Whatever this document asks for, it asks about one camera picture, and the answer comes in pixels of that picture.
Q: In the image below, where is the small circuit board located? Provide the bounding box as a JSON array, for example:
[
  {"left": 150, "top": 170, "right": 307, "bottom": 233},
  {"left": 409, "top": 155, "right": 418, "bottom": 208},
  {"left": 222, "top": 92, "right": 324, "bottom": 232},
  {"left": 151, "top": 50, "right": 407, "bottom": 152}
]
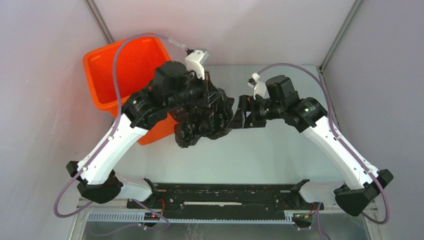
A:
[
  {"left": 292, "top": 213, "right": 314, "bottom": 230},
  {"left": 143, "top": 212, "right": 161, "bottom": 221}
]

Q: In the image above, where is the black plastic trash bag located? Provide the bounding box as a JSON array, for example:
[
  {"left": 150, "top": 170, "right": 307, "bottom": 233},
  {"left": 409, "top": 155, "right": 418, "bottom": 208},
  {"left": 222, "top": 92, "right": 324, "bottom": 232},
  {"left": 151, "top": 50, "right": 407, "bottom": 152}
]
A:
[{"left": 169, "top": 88, "right": 235, "bottom": 149}]

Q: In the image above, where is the right metal corner strip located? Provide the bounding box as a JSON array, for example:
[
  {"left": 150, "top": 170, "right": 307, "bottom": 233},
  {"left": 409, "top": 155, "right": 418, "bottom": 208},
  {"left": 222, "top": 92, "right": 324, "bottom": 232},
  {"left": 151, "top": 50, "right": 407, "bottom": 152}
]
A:
[{"left": 319, "top": 0, "right": 366, "bottom": 73}]

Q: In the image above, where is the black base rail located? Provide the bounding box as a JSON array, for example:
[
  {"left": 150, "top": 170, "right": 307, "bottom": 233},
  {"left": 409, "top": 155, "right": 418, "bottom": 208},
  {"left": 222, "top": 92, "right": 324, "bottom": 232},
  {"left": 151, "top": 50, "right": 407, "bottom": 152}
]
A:
[{"left": 79, "top": 180, "right": 379, "bottom": 226}]

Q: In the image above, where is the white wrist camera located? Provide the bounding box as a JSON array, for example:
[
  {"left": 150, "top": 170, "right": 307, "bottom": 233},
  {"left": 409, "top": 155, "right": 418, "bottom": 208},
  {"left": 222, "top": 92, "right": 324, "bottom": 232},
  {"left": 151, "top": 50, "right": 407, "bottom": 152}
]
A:
[
  {"left": 184, "top": 48, "right": 210, "bottom": 80},
  {"left": 247, "top": 72, "right": 267, "bottom": 100}
]

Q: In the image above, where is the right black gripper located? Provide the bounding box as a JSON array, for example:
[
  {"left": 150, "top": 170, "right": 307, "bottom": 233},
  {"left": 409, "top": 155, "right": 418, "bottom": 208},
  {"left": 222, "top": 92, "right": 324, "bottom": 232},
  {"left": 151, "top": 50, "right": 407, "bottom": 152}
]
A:
[{"left": 227, "top": 93, "right": 285, "bottom": 128}]

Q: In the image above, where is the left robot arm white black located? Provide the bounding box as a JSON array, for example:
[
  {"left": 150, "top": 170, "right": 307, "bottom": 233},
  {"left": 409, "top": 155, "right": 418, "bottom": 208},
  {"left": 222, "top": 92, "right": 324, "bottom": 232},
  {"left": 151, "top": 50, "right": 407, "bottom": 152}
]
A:
[{"left": 66, "top": 60, "right": 212, "bottom": 208}]

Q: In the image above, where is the purple cable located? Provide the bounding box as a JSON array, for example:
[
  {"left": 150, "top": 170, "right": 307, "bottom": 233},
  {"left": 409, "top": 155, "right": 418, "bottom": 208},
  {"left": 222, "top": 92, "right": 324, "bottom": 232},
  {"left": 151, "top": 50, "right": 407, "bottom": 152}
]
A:
[
  {"left": 256, "top": 62, "right": 391, "bottom": 226},
  {"left": 53, "top": 32, "right": 190, "bottom": 220}
]

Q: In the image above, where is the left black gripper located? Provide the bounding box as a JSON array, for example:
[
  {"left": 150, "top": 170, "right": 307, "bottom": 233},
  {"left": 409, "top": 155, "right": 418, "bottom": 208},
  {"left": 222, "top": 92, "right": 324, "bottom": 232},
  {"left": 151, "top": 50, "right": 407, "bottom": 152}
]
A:
[{"left": 166, "top": 68, "right": 223, "bottom": 111}]

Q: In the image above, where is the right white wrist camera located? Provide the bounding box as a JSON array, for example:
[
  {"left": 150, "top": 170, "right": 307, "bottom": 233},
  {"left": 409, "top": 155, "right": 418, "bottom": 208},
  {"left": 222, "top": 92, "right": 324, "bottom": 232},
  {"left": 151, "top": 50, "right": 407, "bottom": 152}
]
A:
[{"left": 247, "top": 72, "right": 267, "bottom": 100}]

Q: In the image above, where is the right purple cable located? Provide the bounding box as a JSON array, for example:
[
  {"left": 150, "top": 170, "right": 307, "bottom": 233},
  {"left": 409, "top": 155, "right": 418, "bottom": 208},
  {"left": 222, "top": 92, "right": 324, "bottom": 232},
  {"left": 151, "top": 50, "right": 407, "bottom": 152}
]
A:
[{"left": 256, "top": 62, "right": 391, "bottom": 226}]

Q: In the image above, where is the orange plastic trash bin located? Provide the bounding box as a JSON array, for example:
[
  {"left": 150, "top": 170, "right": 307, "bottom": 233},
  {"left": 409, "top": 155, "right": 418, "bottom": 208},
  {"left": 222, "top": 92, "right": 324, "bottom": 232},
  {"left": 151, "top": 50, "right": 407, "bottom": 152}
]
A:
[{"left": 82, "top": 32, "right": 181, "bottom": 147}]

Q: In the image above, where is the metal corner strip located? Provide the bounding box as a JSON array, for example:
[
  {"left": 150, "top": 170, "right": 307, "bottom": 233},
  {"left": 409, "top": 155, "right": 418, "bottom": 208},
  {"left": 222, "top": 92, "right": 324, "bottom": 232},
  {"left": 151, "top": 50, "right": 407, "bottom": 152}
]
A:
[
  {"left": 319, "top": 0, "right": 366, "bottom": 73},
  {"left": 83, "top": 0, "right": 115, "bottom": 44}
]

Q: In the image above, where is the right small circuit board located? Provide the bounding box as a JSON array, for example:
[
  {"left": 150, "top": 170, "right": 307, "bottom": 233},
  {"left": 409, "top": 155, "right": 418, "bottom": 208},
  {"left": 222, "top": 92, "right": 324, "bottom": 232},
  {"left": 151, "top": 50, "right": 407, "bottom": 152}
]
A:
[{"left": 292, "top": 213, "right": 314, "bottom": 230}]

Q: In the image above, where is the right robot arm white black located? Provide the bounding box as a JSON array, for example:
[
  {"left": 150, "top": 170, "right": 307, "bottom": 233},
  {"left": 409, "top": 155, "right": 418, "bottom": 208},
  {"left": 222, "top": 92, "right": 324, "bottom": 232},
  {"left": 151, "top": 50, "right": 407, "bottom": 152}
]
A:
[{"left": 229, "top": 74, "right": 394, "bottom": 217}]

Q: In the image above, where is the left metal corner strip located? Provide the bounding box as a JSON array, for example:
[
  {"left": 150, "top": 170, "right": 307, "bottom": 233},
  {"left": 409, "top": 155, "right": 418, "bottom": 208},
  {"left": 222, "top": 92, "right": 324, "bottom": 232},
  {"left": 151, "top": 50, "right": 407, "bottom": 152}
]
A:
[{"left": 83, "top": 0, "right": 115, "bottom": 44}]

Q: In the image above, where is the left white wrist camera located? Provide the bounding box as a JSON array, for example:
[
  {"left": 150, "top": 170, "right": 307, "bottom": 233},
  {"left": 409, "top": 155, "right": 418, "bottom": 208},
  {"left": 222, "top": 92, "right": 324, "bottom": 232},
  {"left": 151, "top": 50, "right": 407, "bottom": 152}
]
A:
[{"left": 184, "top": 48, "right": 210, "bottom": 80}]

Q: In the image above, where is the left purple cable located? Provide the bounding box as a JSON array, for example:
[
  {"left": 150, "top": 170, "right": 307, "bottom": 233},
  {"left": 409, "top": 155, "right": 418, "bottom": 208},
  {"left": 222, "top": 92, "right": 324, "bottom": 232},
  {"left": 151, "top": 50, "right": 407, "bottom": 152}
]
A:
[{"left": 53, "top": 32, "right": 190, "bottom": 220}]

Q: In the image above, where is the left small circuit board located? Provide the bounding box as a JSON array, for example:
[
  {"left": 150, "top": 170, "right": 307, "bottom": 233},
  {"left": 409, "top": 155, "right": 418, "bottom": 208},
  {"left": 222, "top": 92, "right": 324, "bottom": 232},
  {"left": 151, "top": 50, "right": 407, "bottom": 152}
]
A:
[{"left": 143, "top": 212, "right": 161, "bottom": 221}]

